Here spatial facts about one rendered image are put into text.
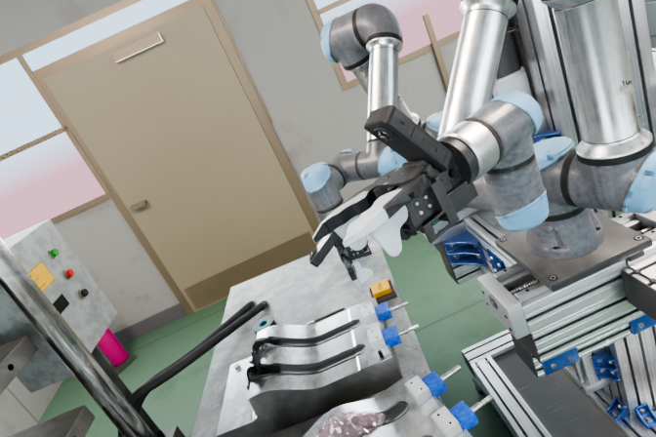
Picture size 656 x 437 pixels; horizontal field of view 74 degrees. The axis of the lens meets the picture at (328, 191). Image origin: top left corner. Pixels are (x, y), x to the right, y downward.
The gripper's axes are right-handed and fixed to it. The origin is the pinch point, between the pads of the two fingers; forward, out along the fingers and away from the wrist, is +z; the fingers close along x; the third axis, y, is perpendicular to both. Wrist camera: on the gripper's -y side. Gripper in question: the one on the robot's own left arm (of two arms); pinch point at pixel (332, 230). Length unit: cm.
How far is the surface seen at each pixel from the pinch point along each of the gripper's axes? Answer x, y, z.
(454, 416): 25, 56, -15
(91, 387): 90, 26, 44
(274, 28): 250, -67, -144
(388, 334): 51, 49, -22
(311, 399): 58, 52, 2
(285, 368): 67, 46, 2
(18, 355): 84, 7, 50
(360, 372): 51, 51, -10
